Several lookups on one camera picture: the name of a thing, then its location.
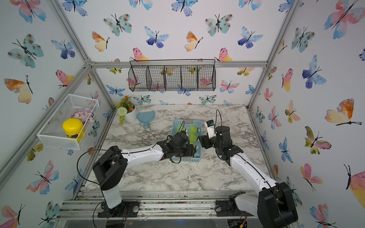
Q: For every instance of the light blue plastic scoop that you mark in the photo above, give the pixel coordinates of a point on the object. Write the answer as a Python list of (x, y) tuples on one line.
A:
[(146, 117)]

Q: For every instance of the yellow lidded jar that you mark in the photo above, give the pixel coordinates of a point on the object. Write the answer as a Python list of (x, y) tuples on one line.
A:
[(74, 129)]

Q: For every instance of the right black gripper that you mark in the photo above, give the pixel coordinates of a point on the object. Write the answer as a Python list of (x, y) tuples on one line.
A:
[(205, 141)]

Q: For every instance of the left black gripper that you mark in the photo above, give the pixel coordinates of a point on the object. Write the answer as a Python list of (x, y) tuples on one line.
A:
[(190, 150)]

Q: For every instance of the black wire wall basket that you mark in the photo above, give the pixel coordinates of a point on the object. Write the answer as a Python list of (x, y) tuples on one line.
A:
[(186, 75)]

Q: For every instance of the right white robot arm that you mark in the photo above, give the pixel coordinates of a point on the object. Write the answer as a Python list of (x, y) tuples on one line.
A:
[(274, 205)]

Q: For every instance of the white wire wall basket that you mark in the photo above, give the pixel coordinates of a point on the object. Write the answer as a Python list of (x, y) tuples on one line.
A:
[(52, 134)]

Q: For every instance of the white pot with artificial plant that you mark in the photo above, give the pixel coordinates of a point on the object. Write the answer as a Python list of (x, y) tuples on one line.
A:
[(126, 110)]

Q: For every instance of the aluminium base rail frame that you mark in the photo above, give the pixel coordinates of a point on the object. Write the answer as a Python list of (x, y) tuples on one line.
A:
[(150, 206)]

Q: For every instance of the light blue perforated storage box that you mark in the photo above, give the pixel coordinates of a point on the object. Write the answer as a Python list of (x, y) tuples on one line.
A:
[(186, 124)]

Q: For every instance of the pink flower bundle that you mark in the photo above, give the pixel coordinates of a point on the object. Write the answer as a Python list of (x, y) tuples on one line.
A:
[(85, 115)]

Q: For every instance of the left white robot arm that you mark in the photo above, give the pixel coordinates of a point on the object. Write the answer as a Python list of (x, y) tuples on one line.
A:
[(110, 167)]

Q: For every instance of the yellow shuttlecock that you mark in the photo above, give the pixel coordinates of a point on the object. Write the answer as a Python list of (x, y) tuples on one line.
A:
[(193, 139), (193, 130), (197, 147), (182, 129)]

